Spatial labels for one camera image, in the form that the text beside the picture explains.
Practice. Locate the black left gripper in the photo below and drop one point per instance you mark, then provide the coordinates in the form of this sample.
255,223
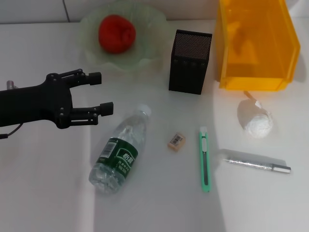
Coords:
36,106

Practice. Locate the clear water bottle green label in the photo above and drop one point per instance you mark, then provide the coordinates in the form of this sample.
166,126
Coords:
120,152

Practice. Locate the red-orange fruit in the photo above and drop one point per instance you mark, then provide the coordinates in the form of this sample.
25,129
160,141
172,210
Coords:
117,33

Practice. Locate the green utility knife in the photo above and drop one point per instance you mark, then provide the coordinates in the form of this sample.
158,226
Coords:
205,164

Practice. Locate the white paper ball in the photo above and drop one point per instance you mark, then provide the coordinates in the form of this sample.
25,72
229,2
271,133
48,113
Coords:
258,124

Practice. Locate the silver glitter pen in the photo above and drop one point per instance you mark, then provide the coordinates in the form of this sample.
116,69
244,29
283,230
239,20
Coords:
253,164

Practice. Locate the green glass fruit plate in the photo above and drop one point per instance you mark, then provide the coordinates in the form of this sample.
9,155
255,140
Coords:
149,36

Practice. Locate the tan eraser with barcode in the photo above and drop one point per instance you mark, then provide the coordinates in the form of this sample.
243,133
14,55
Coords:
176,142

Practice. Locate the black mesh pen holder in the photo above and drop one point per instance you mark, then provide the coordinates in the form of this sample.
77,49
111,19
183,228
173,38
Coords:
188,67

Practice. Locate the yellow plastic bin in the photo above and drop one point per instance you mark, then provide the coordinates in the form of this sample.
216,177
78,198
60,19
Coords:
260,48

